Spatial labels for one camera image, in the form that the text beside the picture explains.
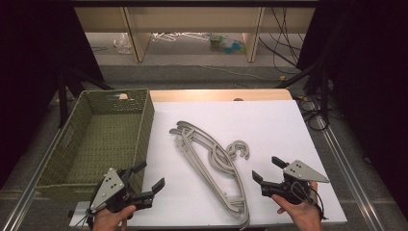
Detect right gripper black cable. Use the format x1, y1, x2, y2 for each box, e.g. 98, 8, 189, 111
296, 182, 329, 222

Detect colourful plastic toys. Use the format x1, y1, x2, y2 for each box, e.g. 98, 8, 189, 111
209, 33, 247, 55

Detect hanging black cables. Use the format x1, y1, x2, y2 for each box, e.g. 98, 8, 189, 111
258, 8, 306, 67

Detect thin floor cable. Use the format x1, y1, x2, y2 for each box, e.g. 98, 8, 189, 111
201, 64, 278, 82

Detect person's right hand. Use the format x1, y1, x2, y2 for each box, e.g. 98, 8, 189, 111
271, 181, 325, 231

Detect metal floor rail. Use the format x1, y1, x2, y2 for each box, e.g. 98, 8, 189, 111
0, 128, 63, 231
316, 115, 387, 231

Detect clear plastic bag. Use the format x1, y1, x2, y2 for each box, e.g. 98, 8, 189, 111
113, 32, 133, 55

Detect green woven basket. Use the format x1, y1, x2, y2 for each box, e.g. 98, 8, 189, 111
34, 89, 156, 203

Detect wooden table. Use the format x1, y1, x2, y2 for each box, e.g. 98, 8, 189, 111
148, 89, 293, 103

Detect white board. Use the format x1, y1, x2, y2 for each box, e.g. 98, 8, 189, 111
69, 99, 348, 229

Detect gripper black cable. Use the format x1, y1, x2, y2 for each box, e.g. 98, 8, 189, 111
296, 182, 329, 222
67, 187, 99, 231

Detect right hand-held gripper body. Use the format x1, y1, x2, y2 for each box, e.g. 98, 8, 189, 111
260, 159, 331, 206

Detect person's left hand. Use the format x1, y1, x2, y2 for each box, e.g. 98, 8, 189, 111
92, 205, 138, 231

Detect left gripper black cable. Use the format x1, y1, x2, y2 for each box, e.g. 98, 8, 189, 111
67, 187, 99, 231

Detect coiled black floor cables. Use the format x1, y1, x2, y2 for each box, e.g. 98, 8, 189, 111
297, 95, 332, 132

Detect black metal stand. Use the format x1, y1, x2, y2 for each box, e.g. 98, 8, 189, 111
57, 67, 114, 129
274, 59, 332, 129

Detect light wooden shelf unit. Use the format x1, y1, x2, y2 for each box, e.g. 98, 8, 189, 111
73, 7, 317, 64

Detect white wire hangers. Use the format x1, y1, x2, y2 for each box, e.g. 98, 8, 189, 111
151, 32, 211, 43

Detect grey plastic clothes hanger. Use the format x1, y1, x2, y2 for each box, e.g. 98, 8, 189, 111
175, 120, 251, 181
168, 126, 249, 222
174, 134, 251, 231

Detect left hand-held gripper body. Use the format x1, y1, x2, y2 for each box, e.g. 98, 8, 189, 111
86, 167, 155, 214

